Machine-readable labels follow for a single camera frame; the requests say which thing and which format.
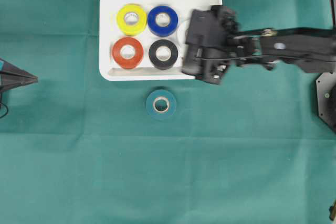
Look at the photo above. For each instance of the blue tape roll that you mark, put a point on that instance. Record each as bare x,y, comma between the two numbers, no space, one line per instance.
162,21

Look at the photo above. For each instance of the green tape roll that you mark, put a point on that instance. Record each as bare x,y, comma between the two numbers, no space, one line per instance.
161,104

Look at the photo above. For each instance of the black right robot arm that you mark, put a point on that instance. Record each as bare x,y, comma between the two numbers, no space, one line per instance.
312,50

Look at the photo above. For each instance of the green table cloth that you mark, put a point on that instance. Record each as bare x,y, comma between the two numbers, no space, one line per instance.
76,148

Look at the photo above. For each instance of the white tape roll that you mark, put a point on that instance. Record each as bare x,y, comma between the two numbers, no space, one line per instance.
181,33

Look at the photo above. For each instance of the yellow tape roll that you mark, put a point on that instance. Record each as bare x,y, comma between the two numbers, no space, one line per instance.
131,19

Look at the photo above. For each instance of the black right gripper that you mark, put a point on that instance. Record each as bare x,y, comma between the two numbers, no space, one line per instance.
207,43

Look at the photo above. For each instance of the white rectangular plastic tray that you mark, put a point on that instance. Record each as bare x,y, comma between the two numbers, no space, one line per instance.
109,33

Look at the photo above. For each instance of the black tape roll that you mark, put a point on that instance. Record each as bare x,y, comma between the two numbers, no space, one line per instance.
163,54

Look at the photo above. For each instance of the red tape roll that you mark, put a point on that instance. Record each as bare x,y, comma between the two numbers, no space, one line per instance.
127,52

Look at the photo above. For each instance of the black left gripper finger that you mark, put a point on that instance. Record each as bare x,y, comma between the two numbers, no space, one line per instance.
8,68
8,83

